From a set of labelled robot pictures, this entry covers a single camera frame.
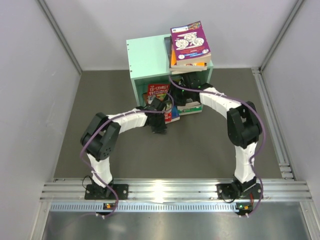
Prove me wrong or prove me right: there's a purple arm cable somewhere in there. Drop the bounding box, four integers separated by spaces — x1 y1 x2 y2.
79 92 175 219
168 74 265 218

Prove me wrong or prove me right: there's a light teal thin book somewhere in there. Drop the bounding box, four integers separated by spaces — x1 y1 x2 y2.
177 98 201 111

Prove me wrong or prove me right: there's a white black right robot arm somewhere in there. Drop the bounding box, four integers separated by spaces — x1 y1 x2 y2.
169 77 264 203

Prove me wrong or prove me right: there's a Jane Eyre sunset cover book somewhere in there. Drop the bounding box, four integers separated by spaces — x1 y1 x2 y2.
171 106 180 122

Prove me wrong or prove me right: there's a dark blue paperback book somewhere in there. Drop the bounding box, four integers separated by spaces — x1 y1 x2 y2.
169 65 208 75

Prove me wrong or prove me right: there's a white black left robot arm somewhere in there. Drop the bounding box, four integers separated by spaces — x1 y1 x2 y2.
80 98 171 200

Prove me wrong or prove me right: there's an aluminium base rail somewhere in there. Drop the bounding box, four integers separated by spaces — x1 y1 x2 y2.
39 67 313 213

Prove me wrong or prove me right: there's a mint green wooden cube shelf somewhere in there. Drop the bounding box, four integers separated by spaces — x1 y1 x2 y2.
125 34 214 113

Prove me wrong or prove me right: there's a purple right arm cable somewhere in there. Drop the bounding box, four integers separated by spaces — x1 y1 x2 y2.
168 74 265 218

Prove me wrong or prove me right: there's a Roald Dahl Charlie book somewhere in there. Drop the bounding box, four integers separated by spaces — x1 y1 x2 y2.
169 50 208 71

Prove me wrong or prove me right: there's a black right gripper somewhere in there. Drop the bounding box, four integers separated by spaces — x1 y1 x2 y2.
163 81 191 107

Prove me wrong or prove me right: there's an aluminium frame post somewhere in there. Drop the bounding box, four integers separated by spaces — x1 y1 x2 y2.
258 0 306 72
36 0 83 75

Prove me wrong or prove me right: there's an aluminium right frame post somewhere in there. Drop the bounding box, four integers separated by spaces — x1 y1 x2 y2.
258 0 306 72

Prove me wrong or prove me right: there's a dark brown Edward Tulane book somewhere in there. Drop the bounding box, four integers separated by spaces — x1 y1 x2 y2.
164 36 172 51

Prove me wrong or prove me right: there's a red Treehouse paperback book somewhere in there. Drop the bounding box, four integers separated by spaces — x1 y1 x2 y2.
147 83 173 124

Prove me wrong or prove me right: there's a purple paperback book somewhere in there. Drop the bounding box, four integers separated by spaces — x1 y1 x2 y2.
170 21 212 66

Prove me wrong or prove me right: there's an aluminium left frame post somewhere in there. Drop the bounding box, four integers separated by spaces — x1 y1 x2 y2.
36 0 83 75

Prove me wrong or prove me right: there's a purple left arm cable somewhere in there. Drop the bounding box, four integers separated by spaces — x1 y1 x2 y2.
79 92 175 219

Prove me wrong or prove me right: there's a green paperback book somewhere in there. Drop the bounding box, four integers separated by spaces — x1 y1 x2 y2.
178 105 203 116

